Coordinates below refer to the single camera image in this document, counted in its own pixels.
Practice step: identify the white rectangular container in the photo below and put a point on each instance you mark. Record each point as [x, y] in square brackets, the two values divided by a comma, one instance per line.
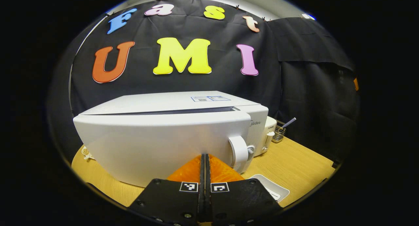
[271, 186]

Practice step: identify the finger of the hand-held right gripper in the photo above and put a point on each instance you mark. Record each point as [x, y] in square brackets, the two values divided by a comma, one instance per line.
[355, 84]

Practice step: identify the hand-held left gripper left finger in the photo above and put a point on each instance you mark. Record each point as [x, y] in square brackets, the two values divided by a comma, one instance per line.
[176, 196]

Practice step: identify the ceiling light panel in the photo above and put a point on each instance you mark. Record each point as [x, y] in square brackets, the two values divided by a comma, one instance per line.
[307, 16]

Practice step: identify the white divided plate with beans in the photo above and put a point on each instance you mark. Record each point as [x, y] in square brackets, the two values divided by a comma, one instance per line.
[86, 152]

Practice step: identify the black table bracket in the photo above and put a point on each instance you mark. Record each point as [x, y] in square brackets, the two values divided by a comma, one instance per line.
[335, 164]

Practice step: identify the metal utensil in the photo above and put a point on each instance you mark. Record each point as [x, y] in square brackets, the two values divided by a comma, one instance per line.
[289, 122]

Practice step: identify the white toaster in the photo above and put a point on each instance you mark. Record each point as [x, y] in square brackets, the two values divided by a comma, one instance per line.
[270, 131]

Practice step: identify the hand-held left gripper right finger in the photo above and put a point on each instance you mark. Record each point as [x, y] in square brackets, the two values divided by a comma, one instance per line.
[235, 196]

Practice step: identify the white microwave oven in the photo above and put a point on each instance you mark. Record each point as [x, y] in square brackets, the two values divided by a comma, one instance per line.
[157, 137]

